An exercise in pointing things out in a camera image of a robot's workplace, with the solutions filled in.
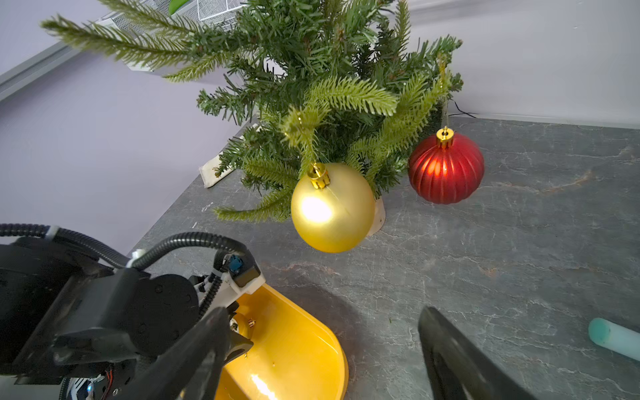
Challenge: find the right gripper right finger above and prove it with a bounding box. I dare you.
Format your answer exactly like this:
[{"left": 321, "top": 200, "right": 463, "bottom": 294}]
[{"left": 418, "top": 307, "right": 533, "bottom": 399}]

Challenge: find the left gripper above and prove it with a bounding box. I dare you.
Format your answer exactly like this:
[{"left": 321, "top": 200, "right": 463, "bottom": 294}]
[{"left": 222, "top": 319, "right": 253, "bottom": 364}]

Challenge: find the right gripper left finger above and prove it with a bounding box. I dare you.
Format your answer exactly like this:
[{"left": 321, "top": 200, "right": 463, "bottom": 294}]
[{"left": 119, "top": 308, "right": 231, "bottom": 399}]

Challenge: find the yellow plastic tray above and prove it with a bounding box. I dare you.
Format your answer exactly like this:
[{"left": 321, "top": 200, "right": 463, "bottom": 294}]
[{"left": 215, "top": 284, "right": 349, "bottom": 399}]

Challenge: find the gold ornament ball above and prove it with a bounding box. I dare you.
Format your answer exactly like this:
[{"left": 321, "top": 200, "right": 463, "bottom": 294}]
[{"left": 291, "top": 163, "right": 375, "bottom": 253}]

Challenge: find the red ribbed ornament ball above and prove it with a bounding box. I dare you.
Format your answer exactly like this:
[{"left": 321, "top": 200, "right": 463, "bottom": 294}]
[{"left": 408, "top": 127, "right": 485, "bottom": 204}]

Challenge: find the small green christmas tree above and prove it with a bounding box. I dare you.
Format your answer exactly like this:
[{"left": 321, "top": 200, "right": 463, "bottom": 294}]
[{"left": 41, "top": 1, "right": 463, "bottom": 223}]

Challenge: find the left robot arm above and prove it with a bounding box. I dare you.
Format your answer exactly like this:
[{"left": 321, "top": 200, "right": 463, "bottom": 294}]
[{"left": 1, "top": 223, "right": 261, "bottom": 392}]

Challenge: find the white green gardening glove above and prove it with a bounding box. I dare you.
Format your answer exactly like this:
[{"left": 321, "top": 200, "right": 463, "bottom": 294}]
[{"left": 199, "top": 123, "right": 261, "bottom": 188}]

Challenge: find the small white mesh basket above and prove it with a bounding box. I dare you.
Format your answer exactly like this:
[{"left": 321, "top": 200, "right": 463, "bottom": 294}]
[{"left": 98, "top": 0, "right": 247, "bottom": 34}]

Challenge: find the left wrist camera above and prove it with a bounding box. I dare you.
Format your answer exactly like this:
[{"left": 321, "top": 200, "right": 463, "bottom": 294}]
[{"left": 189, "top": 250, "right": 266, "bottom": 313}]

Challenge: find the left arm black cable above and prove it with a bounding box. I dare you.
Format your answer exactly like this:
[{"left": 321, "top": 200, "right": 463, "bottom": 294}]
[{"left": 0, "top": 222, "right": 251, "bottom": 321}]

